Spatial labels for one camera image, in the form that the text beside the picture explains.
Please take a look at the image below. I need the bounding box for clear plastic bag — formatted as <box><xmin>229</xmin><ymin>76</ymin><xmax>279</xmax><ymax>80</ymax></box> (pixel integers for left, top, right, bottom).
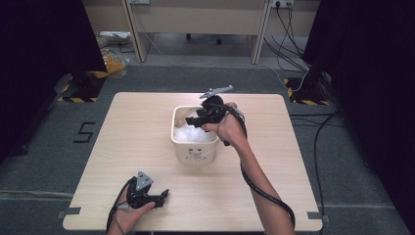
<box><xmin>173</xmin><ymin>111</ymin><xmax>218</xmax><ymax>143</ymax></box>

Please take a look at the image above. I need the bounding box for grey tape strip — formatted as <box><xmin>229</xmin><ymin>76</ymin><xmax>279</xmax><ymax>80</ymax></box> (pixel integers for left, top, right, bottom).
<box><xmin>306</xmin><ymin>211</ymin><xmax>331</xmax><ymax>223</ymax></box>
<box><xmin>57</xmin><ymin>207</ymin><xmax>82</xmax><ymax>219</ymax></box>

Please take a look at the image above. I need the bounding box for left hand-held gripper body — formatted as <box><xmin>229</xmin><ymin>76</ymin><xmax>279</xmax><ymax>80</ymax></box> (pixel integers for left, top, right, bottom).
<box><xmin>126</xmin><ymin>170</ymin><xmax>161</xmax><ymax>210</ymax></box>

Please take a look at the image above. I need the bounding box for white square bin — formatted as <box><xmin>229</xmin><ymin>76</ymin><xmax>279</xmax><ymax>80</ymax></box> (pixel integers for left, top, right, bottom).
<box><xmin>170</xmin><ymin>105</ymin><xmax>220</xmax><ymax>165</ymax></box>

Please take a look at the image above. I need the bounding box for beige office desk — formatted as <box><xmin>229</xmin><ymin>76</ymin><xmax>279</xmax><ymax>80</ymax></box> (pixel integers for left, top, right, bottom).
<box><xmin>81</xmin><ymin>0</ymin><xmax>322</xmax><ymax>65</ymax></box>

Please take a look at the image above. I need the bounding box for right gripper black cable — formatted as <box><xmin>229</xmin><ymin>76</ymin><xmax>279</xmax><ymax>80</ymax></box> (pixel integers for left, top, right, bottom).
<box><xmin>214</xmin><ymin>103</ymin><xmax>297</xmax><ymax>229</ymax></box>

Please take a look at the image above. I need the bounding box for yellow plastic bag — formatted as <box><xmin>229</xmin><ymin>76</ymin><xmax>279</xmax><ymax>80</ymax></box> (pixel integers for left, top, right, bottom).
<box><xmin>101</xmin><ymin>48</ymin><xmax>130</xmax><ymax>78</ymax></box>

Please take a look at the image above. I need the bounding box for black floor cable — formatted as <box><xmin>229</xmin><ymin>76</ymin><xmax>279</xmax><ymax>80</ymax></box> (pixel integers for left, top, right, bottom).
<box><xmin>289</xmin><ymin>111</ymin><xmax>346</xmax><ymax>210</ymax></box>

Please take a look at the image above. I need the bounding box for white packaging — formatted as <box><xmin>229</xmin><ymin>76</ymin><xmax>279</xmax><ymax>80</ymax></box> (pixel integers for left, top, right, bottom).
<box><xmin>97</xmin><ymin>30</ymin><xmax>132</xmax><ymax>53</ymax></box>

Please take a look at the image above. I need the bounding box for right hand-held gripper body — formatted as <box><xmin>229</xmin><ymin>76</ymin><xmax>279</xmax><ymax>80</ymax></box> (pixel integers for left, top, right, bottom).
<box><xmin>195</xmin><ymin>85</ymin><xmax>234</xmax><ymax>124</ymax></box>

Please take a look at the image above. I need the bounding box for wall power socket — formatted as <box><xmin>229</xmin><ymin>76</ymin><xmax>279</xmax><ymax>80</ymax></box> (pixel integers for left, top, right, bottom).
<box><xmin>271</xmin><ymin>0</ymin><xmax>295</xmax><ymax>9</ymax></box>

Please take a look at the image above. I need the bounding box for black stand with striped base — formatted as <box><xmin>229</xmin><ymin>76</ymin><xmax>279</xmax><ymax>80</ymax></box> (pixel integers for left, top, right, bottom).
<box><xmin>57</xmin><ymin>70</ymin><xmax>108</xmax><ymax>104</ymax></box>
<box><xmin>283</xmin><ymin>64</ymin><xmax>331</xmax><ymax>107</ymax></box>

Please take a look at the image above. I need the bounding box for person's right hand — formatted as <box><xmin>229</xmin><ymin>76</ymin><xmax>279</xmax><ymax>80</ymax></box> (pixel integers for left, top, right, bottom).
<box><xmin>202</xmin><ymin>102</ymin><xmax>248</xmax><ymax>149</ymax></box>

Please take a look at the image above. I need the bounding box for black curtain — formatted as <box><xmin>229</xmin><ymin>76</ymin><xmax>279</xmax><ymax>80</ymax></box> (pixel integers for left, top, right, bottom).
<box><xmin>300</xmin><ymin>0</ymin><xmax>415</xmax><ymax>235</ymax></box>
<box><xmin>0</xmin><ymin>0</ymin><xmax>109</xmax><ymax>165</ymax></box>

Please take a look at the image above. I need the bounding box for person's left hand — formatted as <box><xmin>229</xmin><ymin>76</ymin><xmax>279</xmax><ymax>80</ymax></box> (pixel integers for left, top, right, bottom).
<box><xmin>109</xmin><ymin>192</ymin><xmax>157</xmax><ymax>233</ymax></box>

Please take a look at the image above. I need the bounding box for bundle of black cables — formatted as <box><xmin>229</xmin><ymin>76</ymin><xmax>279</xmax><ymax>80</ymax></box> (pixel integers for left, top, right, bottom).
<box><xmin>263</xmin><ymin>2</ymin><xmax>311</xmax><ymax>72</ymax></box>

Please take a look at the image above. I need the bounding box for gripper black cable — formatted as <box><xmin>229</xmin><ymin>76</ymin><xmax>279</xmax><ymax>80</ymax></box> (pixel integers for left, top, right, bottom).
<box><xmin>214</xmin><ymin>103</ymin><xmax>297</xmax><ymax>229</ymax></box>
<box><xmin>106</xmin><ymin>176</ymin><xmax>135</xmax><ymax>235</ymax></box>

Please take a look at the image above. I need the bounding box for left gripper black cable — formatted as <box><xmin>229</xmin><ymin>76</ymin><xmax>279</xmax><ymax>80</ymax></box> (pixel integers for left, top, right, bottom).
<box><xmin>106</xmin><ymin>176</ymin><xmax>135</xmax><ymax>235</ymax></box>

